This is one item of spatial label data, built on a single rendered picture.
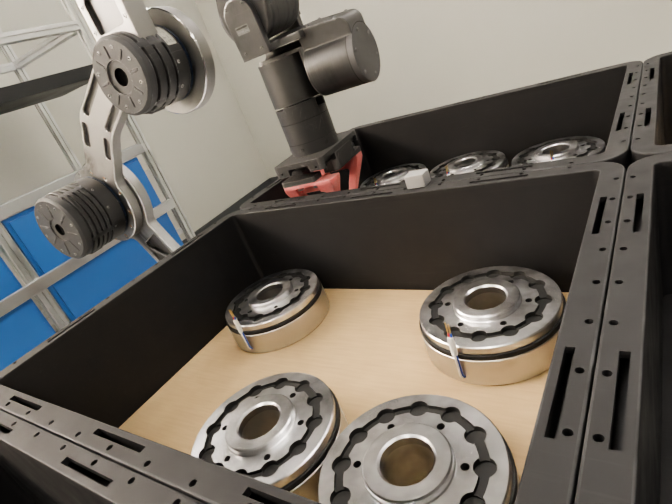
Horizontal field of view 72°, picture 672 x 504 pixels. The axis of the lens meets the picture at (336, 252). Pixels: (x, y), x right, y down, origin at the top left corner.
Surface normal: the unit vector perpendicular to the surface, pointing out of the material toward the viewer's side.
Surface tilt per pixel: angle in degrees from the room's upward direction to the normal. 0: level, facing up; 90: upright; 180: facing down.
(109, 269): 90
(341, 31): 96
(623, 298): 0
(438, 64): 90
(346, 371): 0
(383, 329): 0
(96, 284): 90
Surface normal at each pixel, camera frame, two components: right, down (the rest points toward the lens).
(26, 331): 0.84, -0.07
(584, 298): -0.33, -0.86
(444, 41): -0.44, 0.51
